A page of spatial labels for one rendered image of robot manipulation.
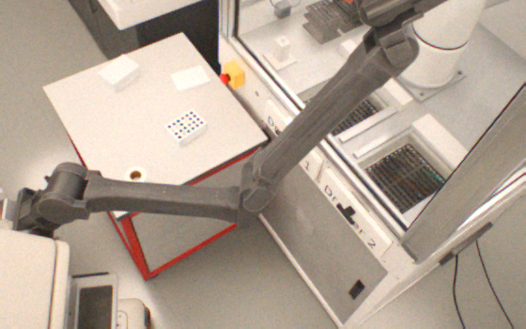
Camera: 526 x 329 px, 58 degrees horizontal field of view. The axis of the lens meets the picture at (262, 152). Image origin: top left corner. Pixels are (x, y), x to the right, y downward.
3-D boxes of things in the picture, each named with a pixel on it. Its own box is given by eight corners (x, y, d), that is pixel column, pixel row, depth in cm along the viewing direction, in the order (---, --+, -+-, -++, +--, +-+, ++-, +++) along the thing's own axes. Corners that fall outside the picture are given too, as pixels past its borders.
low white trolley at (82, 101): (146, 290, 212) (116, 217, 149) (88, 187, 238) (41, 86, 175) (255, 227, 233) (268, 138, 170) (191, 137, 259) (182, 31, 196)
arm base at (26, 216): (18, 188, 103) (9, 240, 96) (42, 174, 100) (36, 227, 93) (53, 200, 109) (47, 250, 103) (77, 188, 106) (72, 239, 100)
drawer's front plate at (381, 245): (377, 259, 142) (388, 245, 133) (317, 186, 154) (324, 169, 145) (381, 256, 143) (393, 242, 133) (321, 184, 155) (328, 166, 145)
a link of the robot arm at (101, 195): (264, 239, 97) (265, 201, 104) (270, 195, 87) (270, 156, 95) (41, 223, 95) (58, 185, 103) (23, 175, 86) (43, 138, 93)
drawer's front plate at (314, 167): (313, 180, 155) (318, 163, 146) (262, 119, 167) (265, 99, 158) (317, 178, 156) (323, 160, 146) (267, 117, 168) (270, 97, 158)
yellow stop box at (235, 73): (232, 91, 170) (232, 77, 164) (221, 78, 173) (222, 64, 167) (243, 86, 172) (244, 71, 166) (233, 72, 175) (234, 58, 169)
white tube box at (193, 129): (179, 148, 165) (178, 141, 162) (164, 133, 168) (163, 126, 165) (207, 129, 170) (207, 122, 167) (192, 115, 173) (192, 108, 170)
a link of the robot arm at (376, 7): (353, 8, 64) (369, 38, 68) (403, -17, 61) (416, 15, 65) (345, -21, 68) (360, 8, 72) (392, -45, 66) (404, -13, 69)
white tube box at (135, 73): (116, 94, 175) (113, 85, 171) (100, 82, 178) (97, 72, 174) (141, 74, 181) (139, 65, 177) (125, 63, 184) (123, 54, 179)
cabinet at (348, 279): (343, 344, 206) (403, 288, 140) (218, 170, 249) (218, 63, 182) (487, 234, 241) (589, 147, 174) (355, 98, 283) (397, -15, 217)
